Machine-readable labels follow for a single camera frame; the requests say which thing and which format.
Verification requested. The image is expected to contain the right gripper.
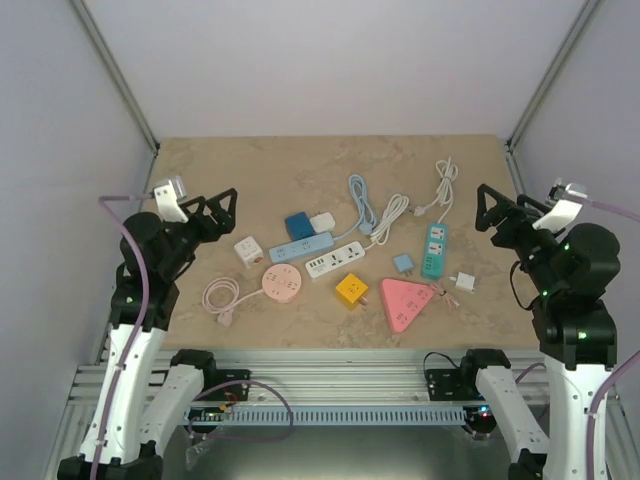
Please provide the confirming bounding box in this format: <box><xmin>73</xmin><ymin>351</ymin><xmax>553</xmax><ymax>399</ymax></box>
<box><xmin>476</xmin><ymin>183</ymin><xmax>565</xmax><ymax>295</ymax></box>

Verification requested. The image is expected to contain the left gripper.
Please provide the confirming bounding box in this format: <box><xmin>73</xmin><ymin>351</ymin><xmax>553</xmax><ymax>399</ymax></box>
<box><xmin>161</xmin><ymin>189</ymin><xmax>239</xmax><ymax>278</ymax></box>

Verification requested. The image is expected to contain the small blue charger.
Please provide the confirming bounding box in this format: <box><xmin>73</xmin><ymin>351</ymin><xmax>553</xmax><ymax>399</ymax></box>
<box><xmin>393</xmin><ymin>254</ymin><xmax>414</xmax><ymax>276</ymax></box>

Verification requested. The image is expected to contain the pink triangular power strip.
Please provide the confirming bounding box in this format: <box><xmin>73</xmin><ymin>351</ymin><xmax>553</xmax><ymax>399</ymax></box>
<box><xmin>380</xmin><ymin>278</ymin><xmax>435</xmax><ymax>334</ymax></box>

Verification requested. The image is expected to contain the yellow cube socket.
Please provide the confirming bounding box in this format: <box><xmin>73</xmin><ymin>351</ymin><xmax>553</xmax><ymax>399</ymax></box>
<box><xmin>334</xmin><ymin>273</ymin><xmax>369</xmax><ymax>310</ymax></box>

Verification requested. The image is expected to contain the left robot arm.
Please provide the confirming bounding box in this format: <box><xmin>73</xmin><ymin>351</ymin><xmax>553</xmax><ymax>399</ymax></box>
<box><xmin>56</xmin><ymin>182</ymin><xmax>238</xmax><ymax>479</ymax></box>

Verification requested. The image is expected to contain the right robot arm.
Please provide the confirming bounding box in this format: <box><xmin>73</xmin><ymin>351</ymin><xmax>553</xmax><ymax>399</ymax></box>
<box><xmin>458</xmin><ymin>184</ymin><xmax>620</xmax><ymax>479</ymax></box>

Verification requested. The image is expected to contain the white cube socket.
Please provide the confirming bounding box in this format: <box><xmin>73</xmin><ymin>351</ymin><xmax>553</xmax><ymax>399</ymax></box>
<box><xmin>234</xmin><ymin>236</ymin><xmax>264</xmax><ymax>269</ymax></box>

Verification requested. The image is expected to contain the light blue power strip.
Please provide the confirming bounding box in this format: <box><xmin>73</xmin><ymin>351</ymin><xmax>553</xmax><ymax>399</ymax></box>
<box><xmin>269</xmin><ymin>232</ymin><xmax>335</xmax><ymax>264</ymax></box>

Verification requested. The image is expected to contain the dark blue cube socket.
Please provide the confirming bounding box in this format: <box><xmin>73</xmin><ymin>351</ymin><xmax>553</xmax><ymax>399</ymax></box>
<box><xmin>285</xmin><ymin>212</ymin><xmax>315</xmax><ymax>241</ymax></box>

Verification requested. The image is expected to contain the teal power strip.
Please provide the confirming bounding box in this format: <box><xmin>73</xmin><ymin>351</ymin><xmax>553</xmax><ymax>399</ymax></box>
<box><xmin>421</xmin><ymin>223</ymin><xmax>448</xmax><ymax>281</ymax></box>

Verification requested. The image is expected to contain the pink round power strip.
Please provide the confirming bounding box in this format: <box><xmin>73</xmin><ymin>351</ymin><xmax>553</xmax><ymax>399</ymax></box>
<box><xmin>261</xmin><ymin>263</ymin><xmax>302</xmax><ymax>304</ymax></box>

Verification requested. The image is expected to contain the white charger block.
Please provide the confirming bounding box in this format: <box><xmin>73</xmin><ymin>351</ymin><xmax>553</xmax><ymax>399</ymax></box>
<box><xmin>309</xmin><ymin>212</ymin><xmax>336</xmax><ymax>234</ymax></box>

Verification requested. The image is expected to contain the white power strip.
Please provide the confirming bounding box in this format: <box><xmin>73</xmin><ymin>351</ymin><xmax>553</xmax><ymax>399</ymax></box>
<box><xmin>305</xmin><ymin>241</ymin><xmax>366</xmax><ymax>280</ymax></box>

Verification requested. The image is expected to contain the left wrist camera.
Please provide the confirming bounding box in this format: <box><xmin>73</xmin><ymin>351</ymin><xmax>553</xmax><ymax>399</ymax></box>
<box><xmin>152</xmin><ymin>176</ymin><xmax>188</xmax><ymax>223</ymax></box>

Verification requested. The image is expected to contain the white charger with cable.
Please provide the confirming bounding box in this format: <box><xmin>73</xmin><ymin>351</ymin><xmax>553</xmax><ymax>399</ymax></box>
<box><xmin>448</xmin><ymin>272</ymin><xmax>476</xmax><ymax>293</ymax></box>

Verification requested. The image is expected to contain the white coiled cable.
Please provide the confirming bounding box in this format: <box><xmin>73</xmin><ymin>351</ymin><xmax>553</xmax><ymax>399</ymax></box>
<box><xmin>363</xmin><ymin>193</ymin><xmax>410</xmax><ymax>249</ymax></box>

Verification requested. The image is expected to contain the pink braided cable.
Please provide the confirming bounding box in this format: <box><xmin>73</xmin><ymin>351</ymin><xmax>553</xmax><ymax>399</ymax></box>
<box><xmin>428</xmin><ymin>282</ymin><xmax>461</xmax><ymax>314</ymax></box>

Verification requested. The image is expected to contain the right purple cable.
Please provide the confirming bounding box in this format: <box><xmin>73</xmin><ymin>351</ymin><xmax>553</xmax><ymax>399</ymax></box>
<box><xmin>514</xmin><ymin>195</ymin><xmax>640</xmax><ymax>480</ymax></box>

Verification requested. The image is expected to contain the purple cable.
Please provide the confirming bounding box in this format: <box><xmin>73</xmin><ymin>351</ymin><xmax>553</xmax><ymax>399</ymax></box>
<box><xmin>514</xmin><ymin>195</ymin><xmax>640</xmax><ymax>480</ymax></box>
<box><xmin>88</xmin><ymin>193</ymin><xmax>156</xmax><ymax>480</ymax></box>

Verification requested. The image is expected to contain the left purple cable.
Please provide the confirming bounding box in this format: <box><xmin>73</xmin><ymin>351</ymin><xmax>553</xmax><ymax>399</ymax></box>
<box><xmin>88</xmin><ymin>193</ymin><xmax>156</xmax><ymax>480</ymax></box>

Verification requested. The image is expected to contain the light blue coiled cable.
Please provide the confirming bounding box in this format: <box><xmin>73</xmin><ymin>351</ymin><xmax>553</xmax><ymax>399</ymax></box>
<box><xmin>331</xmin><ymin>173</ymin><xmax>377</xmax><ymax>241</ymax></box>

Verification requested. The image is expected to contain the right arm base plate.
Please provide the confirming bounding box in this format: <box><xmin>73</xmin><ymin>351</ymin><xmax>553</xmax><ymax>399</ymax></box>
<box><xmin>424</xmin><ymin>368</ymin><xmax>469</xmax><ymax>401</ymax></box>

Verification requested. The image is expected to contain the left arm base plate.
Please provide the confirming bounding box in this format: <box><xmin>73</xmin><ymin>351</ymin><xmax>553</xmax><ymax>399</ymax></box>
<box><xmin>209</xmin><ymin>369</ymin><xmax>251</xmax><ymax>403</ymax></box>

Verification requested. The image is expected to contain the aluminium rail frame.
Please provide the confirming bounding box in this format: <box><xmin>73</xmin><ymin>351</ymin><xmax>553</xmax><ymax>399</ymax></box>
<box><xmin>46</xmin><ymin>347</ymin><xmax>639</xmax><ymax>479</ymax></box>

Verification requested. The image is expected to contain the blue slotted cable duct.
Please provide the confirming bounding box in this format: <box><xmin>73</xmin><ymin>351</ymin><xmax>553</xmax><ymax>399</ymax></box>
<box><xmin>184</xmin><ymin>406</ymin><xmax>466</xmax><ymax>427</ymax></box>

